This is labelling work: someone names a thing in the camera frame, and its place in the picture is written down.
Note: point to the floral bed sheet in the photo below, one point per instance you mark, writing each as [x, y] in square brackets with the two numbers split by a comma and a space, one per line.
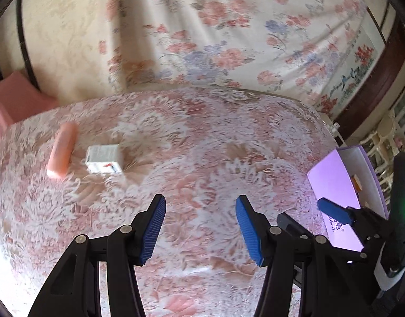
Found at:
[238, 23]

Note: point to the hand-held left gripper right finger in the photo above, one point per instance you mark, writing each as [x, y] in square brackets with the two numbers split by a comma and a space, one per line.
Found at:
[250, 234]

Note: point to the purple box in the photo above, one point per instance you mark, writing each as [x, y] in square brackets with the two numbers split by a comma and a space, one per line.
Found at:
[334, 178]

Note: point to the white ornate chair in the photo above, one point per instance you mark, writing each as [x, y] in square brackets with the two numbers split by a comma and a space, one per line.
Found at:
[387, 132]

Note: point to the dark wooden post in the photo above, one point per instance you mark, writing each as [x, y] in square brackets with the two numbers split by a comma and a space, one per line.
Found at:
[24, 44]

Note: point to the dark wooden frame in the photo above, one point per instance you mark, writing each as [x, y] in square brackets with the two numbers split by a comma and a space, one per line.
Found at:
[384, 82]

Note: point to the painted floral panel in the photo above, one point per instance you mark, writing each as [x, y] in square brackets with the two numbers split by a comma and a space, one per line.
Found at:
[364, 54]

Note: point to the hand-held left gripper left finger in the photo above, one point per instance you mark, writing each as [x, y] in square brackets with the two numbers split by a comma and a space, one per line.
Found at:
[152, 228]

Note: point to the pink oblong case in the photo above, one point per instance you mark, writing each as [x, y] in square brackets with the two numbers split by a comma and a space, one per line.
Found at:
[62, 152]

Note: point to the white box with red print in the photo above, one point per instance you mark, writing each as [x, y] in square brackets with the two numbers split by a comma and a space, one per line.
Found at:
[103, 157]

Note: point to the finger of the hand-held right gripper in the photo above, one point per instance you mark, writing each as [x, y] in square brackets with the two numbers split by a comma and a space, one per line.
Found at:
[334, 209]
[290, 224]

